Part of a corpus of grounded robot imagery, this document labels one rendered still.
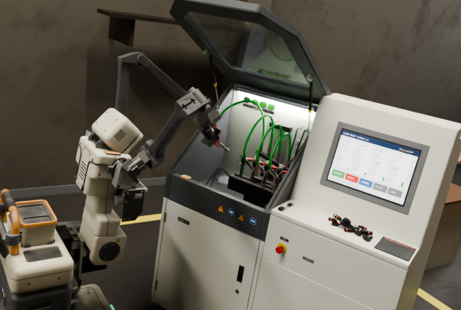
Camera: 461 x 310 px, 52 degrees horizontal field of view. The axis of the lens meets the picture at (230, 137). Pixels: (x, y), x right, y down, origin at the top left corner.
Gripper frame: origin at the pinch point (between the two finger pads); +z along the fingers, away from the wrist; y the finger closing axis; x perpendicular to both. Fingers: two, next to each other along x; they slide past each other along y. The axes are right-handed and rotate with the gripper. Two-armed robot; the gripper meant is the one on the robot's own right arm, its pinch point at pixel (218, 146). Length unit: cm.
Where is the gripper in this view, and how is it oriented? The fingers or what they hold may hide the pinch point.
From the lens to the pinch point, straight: 248.8
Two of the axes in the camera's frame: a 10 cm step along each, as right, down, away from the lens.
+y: 6.4, -7.2, 2.6
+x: -6.4, -3.2, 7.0
